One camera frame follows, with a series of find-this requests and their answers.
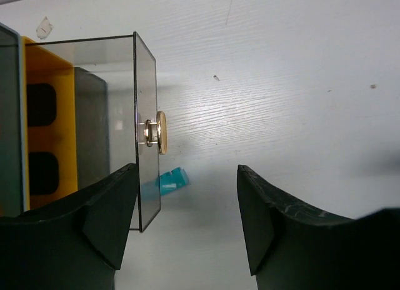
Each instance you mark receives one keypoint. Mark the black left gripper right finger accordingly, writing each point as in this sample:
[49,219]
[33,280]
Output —
[291,244]

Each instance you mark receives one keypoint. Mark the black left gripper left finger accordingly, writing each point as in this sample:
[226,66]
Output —
[76,242]

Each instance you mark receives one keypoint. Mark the clear acrylic drawer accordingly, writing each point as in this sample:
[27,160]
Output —
[92,108]

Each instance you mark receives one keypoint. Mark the cyan long lego brick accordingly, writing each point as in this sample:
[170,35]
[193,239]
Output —
[165,184]

